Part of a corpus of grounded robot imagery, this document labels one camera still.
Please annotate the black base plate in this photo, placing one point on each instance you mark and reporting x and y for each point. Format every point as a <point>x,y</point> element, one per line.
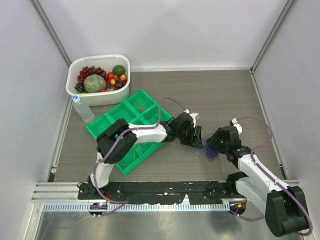
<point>159,192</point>

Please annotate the white slotted cable duct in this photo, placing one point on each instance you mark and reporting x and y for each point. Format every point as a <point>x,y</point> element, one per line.
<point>86,206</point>

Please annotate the red yellow cherries bunch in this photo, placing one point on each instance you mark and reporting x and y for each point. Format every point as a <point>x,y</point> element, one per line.
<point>114,82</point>

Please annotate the clear water bottle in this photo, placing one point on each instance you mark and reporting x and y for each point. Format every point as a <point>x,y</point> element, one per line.
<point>83,109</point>

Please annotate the green melon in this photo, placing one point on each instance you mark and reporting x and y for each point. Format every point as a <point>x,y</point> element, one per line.
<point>94,84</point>

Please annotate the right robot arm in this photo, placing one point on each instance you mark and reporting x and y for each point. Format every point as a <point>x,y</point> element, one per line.
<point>284,207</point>

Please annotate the green compartment tray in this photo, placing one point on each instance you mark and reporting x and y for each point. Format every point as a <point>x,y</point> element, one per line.
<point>138,109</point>

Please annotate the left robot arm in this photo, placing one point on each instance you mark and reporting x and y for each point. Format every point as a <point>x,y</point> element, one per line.
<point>117,140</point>

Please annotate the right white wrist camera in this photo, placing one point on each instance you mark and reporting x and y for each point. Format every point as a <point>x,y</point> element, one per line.
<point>234,122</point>

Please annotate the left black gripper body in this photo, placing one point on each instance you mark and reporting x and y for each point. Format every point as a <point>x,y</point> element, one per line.
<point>188,132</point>

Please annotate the white plastic basket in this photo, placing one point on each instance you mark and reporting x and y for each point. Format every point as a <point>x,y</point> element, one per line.
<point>107,62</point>

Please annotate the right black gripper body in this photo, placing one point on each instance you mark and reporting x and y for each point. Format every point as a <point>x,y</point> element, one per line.
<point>223,146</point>

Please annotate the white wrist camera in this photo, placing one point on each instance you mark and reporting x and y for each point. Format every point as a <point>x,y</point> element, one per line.
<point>194,115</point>
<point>234,122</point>

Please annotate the red grape bunch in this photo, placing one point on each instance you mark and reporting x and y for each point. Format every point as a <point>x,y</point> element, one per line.
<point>88,71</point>

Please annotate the green lime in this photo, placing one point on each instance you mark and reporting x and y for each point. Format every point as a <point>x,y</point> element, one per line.
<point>118,70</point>

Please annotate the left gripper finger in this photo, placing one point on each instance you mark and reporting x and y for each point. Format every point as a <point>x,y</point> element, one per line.
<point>197,139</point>
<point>189,141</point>

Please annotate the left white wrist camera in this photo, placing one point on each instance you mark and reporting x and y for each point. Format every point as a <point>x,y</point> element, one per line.
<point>194,115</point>

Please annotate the dark grape bunch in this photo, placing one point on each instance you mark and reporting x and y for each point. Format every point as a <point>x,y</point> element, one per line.
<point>80,88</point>

